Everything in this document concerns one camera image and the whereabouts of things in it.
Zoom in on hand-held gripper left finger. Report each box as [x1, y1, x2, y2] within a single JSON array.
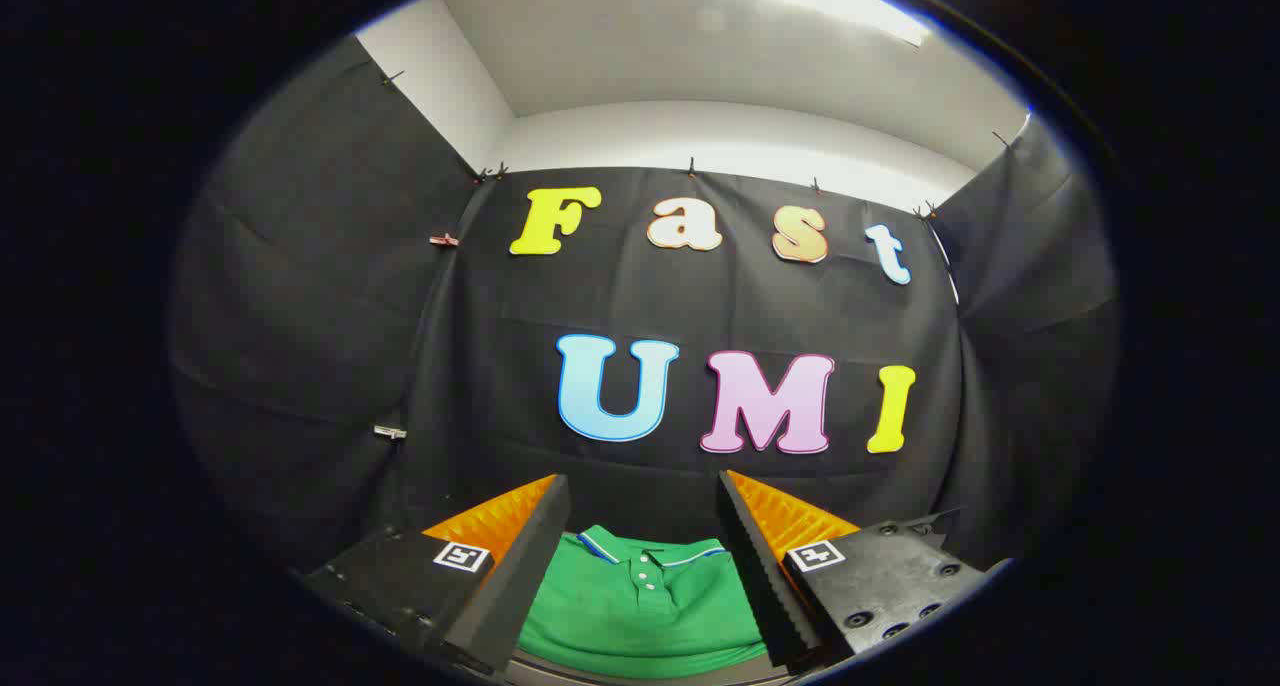
[[300, 473, 571, 677]]

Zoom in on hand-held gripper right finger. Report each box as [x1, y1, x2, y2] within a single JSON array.
[[717, 469, 1016, 672]]

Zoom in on green polo shirt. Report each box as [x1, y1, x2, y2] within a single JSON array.
[[517, 524, 769, 679]]

